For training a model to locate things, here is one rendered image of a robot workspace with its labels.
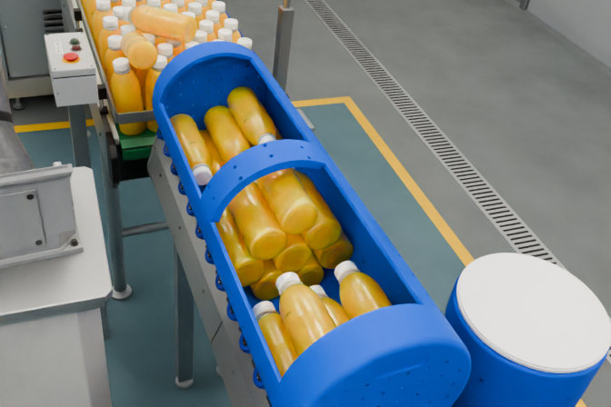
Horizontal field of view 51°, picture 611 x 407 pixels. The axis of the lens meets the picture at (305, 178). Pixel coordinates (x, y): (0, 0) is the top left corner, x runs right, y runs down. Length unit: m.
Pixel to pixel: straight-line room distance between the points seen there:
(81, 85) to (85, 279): 0.75
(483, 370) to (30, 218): 0.78
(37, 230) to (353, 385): 0.50
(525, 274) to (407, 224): 1.69
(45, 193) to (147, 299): 1.58
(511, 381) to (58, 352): 0.74
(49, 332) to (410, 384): 0.54
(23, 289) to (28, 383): 0.19
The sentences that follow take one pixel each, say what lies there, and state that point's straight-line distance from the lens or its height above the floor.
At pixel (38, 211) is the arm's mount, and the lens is 0.99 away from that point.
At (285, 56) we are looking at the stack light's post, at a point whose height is 0.94.
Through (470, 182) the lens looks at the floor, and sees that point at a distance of 3.34.
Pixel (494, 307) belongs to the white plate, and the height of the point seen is 1.04.
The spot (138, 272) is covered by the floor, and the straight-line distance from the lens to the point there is 2.61.
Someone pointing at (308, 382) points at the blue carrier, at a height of 1.17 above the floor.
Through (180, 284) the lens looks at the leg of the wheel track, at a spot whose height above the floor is 0.50.
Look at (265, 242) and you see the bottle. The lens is 1.11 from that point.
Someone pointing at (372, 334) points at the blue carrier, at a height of 1.23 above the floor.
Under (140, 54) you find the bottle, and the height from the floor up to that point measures 1.14.
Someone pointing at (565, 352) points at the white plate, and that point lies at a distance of 1.21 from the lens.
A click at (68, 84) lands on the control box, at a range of 1.66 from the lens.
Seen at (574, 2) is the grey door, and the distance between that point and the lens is 5.26.
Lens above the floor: 1.87
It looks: 37 degrees down
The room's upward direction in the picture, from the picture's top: 8 degrees clockwise
